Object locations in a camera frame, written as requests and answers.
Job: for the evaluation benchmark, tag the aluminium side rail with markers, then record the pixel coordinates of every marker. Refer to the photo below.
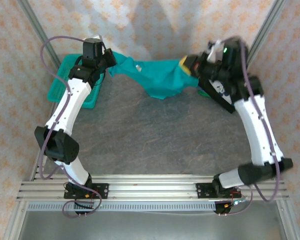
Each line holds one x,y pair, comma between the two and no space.
287,220
33,172

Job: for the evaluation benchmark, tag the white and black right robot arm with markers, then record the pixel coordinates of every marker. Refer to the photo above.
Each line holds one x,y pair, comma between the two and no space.
256,127

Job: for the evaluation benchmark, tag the navy cartoon mouse t-shirt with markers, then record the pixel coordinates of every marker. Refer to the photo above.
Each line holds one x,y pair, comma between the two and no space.
221,91

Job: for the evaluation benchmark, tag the teal t-shirt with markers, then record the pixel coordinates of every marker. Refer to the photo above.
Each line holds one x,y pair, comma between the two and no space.
155,75

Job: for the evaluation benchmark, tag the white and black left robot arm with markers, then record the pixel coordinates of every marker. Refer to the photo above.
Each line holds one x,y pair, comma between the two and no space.
75,98

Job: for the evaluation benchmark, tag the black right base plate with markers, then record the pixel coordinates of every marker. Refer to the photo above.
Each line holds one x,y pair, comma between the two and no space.
203,190

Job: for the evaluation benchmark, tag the aluminium rail beam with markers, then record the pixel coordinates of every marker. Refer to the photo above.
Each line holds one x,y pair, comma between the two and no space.
150,187

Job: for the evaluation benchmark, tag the aluminium frame post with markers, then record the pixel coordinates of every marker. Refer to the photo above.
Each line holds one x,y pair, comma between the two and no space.
265,27
37,27

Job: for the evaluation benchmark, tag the teal plastic basket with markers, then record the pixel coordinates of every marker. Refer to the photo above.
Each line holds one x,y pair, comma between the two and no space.
57,93

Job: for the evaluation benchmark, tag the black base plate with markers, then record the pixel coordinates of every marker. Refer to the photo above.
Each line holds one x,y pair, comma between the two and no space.
102,191
203,190

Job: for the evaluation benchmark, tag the green folded t-shirt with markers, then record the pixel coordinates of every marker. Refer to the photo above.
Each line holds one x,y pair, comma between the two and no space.
202,94

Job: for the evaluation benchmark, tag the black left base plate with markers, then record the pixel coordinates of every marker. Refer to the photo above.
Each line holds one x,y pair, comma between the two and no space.
102,191

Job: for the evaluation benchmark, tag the stack of folded clothes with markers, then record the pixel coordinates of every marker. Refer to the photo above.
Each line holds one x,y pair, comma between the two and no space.
215,97

